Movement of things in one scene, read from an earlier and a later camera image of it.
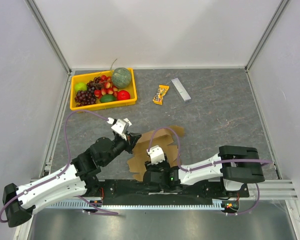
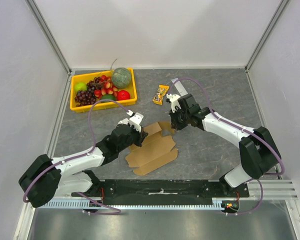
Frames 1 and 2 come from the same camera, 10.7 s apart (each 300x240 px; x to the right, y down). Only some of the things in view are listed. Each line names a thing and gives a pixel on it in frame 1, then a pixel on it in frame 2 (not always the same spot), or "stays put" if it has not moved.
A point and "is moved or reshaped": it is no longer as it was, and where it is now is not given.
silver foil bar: (181, 89) stays put
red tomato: (123, 95) stays put
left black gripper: (132, 139) -> (141, 136)
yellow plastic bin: (86, 77) stays put
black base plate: (147, 191) stays put
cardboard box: (163, 137) is moved or reshaped
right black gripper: (158, 166) -> (177, 120)
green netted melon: (121, 77) stays put
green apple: (80, 86) stays put
